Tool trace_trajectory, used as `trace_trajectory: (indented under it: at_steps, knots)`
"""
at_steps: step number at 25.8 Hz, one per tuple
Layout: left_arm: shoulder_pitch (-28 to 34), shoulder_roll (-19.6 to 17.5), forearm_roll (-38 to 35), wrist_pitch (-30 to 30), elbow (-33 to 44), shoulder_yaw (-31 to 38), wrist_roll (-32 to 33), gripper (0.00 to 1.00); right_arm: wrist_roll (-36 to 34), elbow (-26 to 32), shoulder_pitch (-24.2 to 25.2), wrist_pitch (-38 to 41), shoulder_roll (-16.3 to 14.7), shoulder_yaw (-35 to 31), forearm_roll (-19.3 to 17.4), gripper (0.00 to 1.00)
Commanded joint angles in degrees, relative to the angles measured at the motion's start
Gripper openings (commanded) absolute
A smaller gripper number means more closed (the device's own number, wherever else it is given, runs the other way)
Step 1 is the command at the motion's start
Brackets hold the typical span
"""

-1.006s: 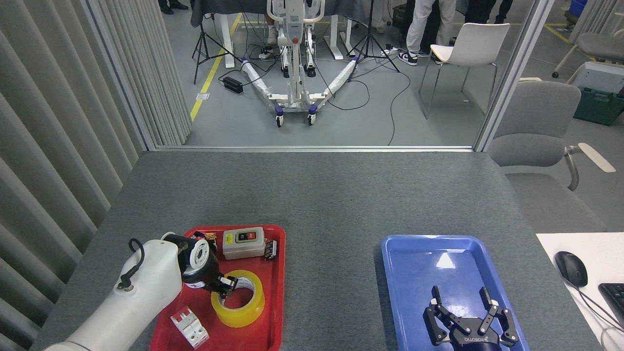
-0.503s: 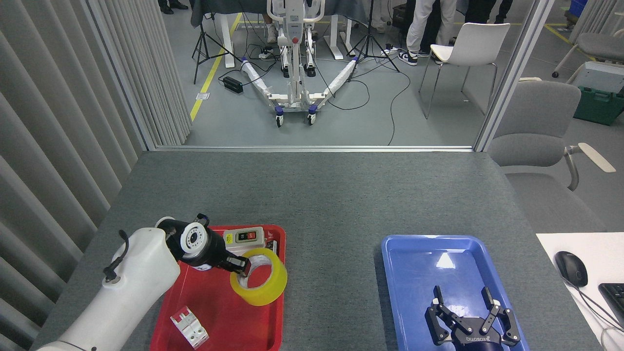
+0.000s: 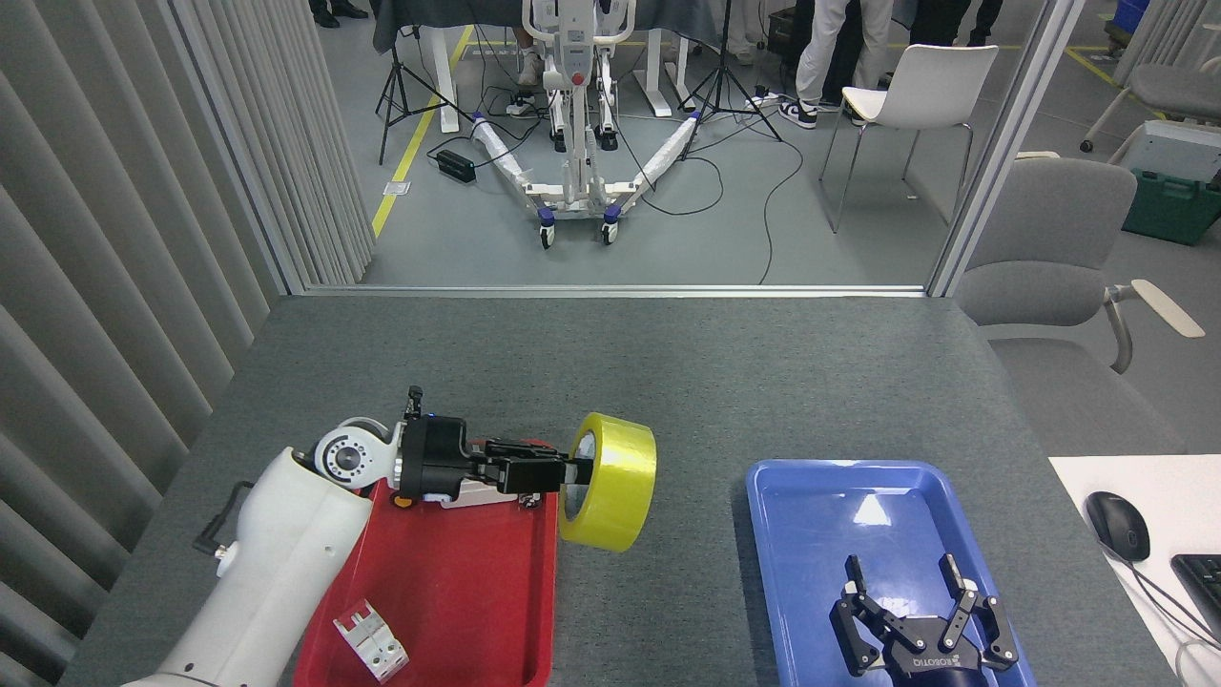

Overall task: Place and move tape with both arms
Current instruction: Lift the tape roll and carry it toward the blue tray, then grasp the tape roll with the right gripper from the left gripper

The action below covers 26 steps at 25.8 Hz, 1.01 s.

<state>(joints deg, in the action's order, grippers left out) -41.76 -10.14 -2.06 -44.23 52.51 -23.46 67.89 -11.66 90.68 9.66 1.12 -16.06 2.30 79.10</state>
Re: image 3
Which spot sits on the grey office armchair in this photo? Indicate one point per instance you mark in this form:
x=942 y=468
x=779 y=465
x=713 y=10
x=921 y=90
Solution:
x=1049 y=248

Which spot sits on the red plastic tray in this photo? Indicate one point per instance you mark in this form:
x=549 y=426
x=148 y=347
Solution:
x=458 y=592

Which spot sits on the yellow tape roll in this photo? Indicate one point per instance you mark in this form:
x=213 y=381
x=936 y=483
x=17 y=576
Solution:
x=620 y=477

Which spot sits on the person in dark trousers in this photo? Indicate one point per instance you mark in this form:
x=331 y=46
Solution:
x=940 y=21

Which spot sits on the white wheeled stand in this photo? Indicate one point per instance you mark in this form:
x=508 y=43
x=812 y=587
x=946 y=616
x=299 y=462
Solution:
x=575 y=143

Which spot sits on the white plastic chair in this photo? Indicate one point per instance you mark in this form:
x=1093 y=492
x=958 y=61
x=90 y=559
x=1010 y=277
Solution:
x=930 y=86

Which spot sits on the black tripod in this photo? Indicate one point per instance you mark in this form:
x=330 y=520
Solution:
x=401 y=91
x=722 y=86

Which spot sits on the black computer mouse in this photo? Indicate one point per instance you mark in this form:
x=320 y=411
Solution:
x=1118 y=525

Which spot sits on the grey upholstered chair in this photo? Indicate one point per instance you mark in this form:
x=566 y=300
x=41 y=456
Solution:
x=1178 y=91

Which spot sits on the white two-button switch box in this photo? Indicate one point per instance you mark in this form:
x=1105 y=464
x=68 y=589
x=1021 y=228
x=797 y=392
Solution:
x=477 y=496

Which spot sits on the grey box lid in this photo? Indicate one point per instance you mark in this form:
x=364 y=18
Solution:
x=1183 y=151

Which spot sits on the white circuit breaker block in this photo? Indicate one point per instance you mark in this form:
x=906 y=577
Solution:
x=374 y=647

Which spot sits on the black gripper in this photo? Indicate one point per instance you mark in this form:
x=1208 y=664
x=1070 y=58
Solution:
x=940 y=666
x=434 y=458

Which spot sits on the black power strip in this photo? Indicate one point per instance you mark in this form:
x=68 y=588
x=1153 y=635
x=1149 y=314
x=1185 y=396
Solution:
x=456 y=166

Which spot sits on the person in pale trousers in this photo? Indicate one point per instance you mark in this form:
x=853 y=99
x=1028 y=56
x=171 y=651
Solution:
x=825 y=57

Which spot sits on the grey vertical blinds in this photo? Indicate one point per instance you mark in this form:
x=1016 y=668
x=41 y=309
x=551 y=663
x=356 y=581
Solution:
x=95 y=286

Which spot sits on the blue plastic tray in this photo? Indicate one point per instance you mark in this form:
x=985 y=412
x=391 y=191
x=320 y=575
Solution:
x=811 y=572

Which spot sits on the green storage bin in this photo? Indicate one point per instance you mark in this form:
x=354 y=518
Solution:
x=1169 y=210

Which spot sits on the black keyboard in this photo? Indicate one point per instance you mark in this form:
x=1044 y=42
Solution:
x=1204 y=587

